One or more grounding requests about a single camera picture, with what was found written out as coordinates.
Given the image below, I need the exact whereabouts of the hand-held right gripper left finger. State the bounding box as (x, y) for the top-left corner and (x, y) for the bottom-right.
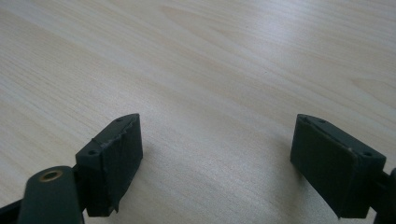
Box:
(75, 113), (144, 217)

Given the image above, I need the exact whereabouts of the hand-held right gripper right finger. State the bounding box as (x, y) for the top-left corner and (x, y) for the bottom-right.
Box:
(290, 113), (388, 219)

